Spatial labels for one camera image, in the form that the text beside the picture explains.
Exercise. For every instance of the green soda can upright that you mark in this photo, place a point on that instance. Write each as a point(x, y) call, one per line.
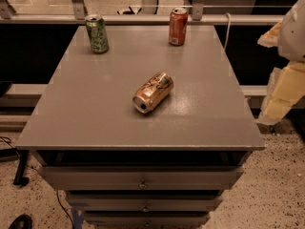
point(96, 30)

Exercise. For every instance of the middle grey drawer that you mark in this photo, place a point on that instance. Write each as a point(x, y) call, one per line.
point(144, 202)

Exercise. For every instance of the bottom grey drawer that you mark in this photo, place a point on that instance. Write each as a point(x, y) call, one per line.
point(147, 219)

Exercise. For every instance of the grey drawer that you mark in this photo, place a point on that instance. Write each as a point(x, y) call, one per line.
point(144, 202)
point(136, 178)
point(147, 219)

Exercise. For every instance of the black shoe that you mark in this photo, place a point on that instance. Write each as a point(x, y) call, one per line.
point(22, 222)

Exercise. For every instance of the metal railing frame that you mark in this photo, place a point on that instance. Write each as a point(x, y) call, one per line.
point(72, 12)

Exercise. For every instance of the red soda can upright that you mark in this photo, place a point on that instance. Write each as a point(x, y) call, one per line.
point(178, 26)

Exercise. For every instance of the orange soda can lying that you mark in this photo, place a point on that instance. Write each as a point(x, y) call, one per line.
point(152, 92)

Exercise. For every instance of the grey drawer cabinet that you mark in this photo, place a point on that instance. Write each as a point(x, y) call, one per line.
point(86, 118)

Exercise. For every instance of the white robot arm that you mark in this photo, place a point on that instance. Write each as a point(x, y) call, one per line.
point(291, 39)

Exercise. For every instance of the black table leg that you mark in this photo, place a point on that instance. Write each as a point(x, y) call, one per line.
point(20, 179)

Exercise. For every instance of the top grey drawer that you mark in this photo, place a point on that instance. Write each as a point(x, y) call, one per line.
point(136, 178)

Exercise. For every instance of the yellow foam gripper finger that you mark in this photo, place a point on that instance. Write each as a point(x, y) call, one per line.
point(269, 38)
point(285, 88)

